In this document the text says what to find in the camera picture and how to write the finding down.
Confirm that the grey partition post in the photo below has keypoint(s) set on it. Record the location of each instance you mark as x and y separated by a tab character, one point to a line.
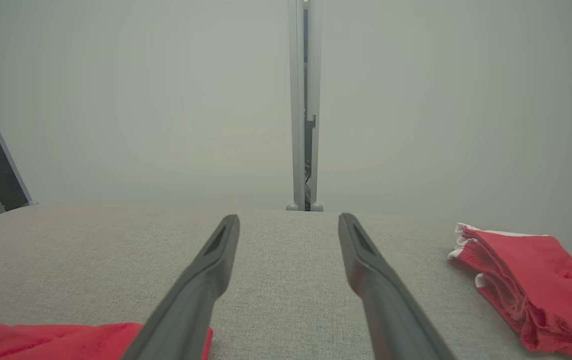
296	100

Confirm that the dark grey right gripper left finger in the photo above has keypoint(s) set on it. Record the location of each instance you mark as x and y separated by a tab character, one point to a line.
186	300

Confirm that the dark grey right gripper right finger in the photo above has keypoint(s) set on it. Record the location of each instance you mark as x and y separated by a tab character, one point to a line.
390	310

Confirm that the grey metal desk leg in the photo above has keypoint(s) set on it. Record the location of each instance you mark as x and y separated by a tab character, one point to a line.
1	140

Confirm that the red Bulls basketball jersey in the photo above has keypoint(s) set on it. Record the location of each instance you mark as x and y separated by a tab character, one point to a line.
56	342

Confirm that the red shorts with white stripe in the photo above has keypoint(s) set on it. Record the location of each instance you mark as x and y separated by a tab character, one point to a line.
540	280

